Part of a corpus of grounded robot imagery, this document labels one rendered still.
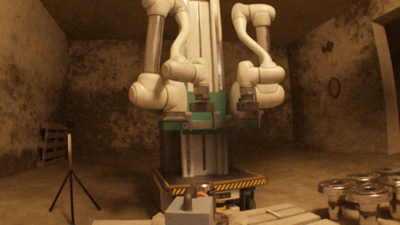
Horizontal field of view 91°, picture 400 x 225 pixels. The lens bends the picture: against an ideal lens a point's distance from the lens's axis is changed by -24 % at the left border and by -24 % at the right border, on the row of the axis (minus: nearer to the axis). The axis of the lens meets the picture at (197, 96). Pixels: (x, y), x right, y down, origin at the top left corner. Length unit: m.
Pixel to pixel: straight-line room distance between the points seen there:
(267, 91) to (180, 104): 0.60
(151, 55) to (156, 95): 0.24
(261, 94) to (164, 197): 0.97
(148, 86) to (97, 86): 4.76
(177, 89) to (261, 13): 0.80
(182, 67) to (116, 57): 5.07
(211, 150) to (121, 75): 4.56
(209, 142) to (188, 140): 0.18
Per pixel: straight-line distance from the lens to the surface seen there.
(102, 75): 6.24
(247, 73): 1.48
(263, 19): 1.83
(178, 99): 1.59
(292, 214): 1.49
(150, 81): 1.49
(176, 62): 1.29
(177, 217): 0.79
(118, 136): 6.03
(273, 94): 1.76
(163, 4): 1.61
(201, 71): 1.37
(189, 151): 1.80
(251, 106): 1.49
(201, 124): 1.61
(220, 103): 1.84
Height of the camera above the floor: 0.65
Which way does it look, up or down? 8 degrees up
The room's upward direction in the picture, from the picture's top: 2 degrees counter-clockwise
